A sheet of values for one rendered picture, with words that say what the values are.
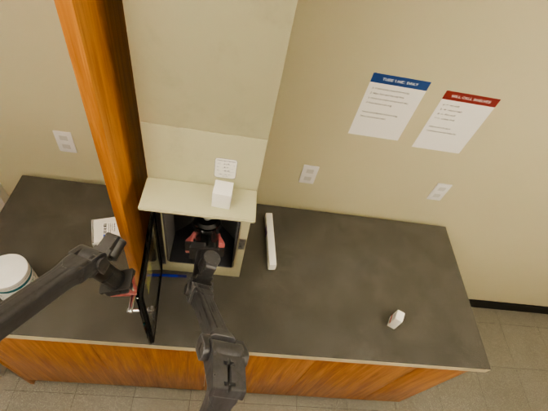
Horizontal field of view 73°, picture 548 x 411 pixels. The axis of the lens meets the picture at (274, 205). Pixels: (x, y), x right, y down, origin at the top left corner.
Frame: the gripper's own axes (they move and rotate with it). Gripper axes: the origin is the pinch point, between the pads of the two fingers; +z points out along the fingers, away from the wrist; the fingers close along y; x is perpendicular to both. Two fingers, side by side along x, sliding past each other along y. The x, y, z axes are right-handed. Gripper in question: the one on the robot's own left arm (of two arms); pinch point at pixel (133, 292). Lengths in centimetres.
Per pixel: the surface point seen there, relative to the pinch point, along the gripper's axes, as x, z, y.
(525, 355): -13, 212, -172
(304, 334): 4, 50, -45
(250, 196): -17.2, -13.6, -43.4
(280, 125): -62, 2, -51
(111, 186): -13.8, -33.6, -11.7
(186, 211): -10.5, -21.2, -27.2
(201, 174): -21.1, -23.3, -31.7
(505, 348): -17, 206, -159
